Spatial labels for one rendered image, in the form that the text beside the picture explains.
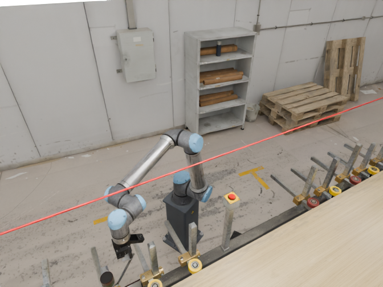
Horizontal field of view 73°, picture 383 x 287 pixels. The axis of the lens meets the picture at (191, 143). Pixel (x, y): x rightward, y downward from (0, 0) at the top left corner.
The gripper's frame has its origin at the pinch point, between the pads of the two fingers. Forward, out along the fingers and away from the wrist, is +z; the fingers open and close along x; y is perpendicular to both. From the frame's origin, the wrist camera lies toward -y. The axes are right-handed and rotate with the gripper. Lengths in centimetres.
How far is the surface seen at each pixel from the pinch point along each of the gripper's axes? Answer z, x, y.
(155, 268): 5.9, 9.6, -10.4
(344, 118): 97, -134, -433
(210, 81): 2, -203, -182
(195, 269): 7.1, 20.5, -30.3
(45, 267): 1.8, -17.9, 42.9
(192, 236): -7.4, 9.6, -34.4
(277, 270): 8, 44, -72
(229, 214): -11, 10, -61
